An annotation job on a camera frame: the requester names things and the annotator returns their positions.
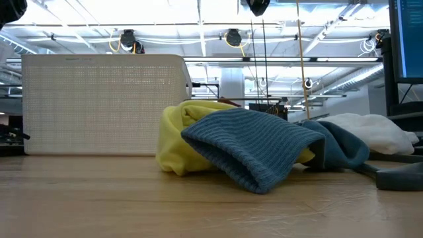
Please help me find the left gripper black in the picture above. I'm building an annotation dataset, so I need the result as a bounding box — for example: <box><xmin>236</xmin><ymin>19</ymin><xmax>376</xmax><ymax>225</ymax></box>
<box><xmin>0</xmin><ymin>0</ymin><xmax>28</xmax><ymax>29</ymax></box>

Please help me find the blue knit cloth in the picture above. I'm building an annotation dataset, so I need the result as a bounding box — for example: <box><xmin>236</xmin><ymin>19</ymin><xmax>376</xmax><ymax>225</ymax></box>
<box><xmin>180</xmin><ymin>108</ymin><xmax>371</xmax><ymax>195</ymax></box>

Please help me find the yellow shirt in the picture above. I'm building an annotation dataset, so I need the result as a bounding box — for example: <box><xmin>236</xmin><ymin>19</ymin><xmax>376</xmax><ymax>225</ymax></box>
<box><xmin>155</xmin><ymin>99</ymin><xmax>315</xmax><ymax>177</ymax></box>

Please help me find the white fluffy cloth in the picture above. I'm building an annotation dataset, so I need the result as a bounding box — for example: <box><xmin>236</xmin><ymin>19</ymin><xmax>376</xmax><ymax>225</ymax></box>
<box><xmin>316</xmin><ymin>112</ymin><xmax>420</xmax><ymax>156</ymax></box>

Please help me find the ceiling light strip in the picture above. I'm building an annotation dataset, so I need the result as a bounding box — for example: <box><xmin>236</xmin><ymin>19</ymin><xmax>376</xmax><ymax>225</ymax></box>
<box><xmin>182</xmin><ymin>56</ymin><xmax>381</xmax><ymax>64</ymax></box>

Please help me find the white pillar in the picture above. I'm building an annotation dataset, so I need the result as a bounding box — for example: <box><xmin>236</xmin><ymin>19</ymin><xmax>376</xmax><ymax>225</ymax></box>
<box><xmin>219</xmin><ymin>70</ymin><xmax>247</xmax><ymax>108</ymax></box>

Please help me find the white plastic bin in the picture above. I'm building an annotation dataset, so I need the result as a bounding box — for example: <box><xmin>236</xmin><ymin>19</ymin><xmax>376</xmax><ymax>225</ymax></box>
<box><xmin>20</xmin><ymin>54</ymin><xmax>194</xmax><ymax>157</ymax></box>

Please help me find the black computer monitor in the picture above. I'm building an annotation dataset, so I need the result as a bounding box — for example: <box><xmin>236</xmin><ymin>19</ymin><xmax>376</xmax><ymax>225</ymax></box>
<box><xmin>388</xmin><ymin>0</ymin><xmax>423</xmax><ymax>85</ymax></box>

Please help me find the black ceiling cable reel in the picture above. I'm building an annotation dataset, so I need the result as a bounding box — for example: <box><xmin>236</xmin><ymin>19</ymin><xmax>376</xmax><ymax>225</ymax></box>
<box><xmin>374</xmin><ymin>28</ymin><xmax>391</xmax><ymax>44</ymax></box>
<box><xmin>225</xmin><ymin>28</ymin><xmax>243</xmax><ymax>48</ymax></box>
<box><xmin>119</xmin><ymin>28</ymin><xmax>146</xmax><ymax>55</ymax></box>

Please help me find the black hanging cable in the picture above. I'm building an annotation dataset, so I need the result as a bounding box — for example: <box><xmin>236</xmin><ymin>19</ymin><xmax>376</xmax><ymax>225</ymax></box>
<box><xmin>249</xmin><ymin>19</ymin><xmax>260</xmax><ymax>104</ymax></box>

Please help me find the silver ventilation duct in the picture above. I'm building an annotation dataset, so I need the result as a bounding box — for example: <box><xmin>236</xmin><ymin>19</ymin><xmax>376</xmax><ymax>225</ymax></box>
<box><xmin>299</xmin><ymin>62</ymin><xmax>385</xmax><ymax>104</ymax></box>

